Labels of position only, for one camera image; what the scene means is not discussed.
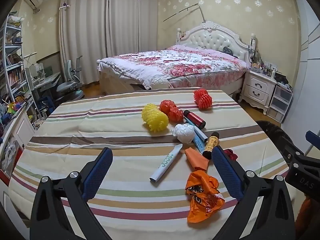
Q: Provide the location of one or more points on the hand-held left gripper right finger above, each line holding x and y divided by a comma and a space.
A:
228, 175

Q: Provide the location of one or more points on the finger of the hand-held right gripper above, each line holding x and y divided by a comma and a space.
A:
300, 157
312, 137

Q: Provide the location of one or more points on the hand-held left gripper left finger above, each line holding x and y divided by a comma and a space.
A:
97, 175

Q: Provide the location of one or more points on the dark red wrapper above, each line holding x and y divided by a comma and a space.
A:
231, 155

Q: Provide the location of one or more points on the brown bottle with yellow label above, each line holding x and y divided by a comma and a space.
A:
211, 145

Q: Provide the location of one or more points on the orange plastic bag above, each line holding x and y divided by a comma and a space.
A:
203, 200

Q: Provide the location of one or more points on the black trash bin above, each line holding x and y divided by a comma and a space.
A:
272, 135

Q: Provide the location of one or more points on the white paper ball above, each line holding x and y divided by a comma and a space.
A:
183, 133

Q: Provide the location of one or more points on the white toothpaste tube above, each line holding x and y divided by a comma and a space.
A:
166, 163

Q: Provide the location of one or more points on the yellow foam fruit net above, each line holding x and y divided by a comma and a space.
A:
153, 117

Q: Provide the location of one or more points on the orange-red foam fruit net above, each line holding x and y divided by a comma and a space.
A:
171, 111

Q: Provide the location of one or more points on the striped tablecloth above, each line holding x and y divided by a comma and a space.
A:
100, 130

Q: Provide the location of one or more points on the blue toothpaste tube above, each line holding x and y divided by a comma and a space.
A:
200, 140

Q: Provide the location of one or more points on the clear plastic drawer unit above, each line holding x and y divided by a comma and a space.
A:
280, 102

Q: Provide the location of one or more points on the dark items pile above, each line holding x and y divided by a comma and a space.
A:
283, 81

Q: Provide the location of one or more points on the red cylinder bottle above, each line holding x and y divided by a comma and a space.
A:
195, 118

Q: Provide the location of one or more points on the white wardrobe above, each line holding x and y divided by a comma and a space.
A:
307, 67

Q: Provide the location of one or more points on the white nightstand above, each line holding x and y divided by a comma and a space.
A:
257, 87

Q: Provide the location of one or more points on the red foam fruit net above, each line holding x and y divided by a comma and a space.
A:
203, 98

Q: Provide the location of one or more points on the group of toiletry bottles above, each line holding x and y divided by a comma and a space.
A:
262, 67

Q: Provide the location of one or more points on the white low cabinet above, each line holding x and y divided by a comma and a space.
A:
17, 135

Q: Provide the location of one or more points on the grey office chair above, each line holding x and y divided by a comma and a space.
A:
71, 82

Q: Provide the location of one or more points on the grey desk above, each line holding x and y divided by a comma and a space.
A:
42, 82

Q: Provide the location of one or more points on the dark clothes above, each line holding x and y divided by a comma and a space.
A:
227, 50

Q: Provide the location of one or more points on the floral bedspread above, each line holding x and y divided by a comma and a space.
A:
175, 65

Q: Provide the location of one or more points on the white bed with tufted headboard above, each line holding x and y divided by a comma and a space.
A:
215, 36

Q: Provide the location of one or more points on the white bookshelf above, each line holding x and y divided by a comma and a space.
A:
13, 62

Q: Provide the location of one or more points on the beige curtains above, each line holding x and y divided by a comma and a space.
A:
100, 30

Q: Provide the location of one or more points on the thin metal rod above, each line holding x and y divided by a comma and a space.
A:
185, 11

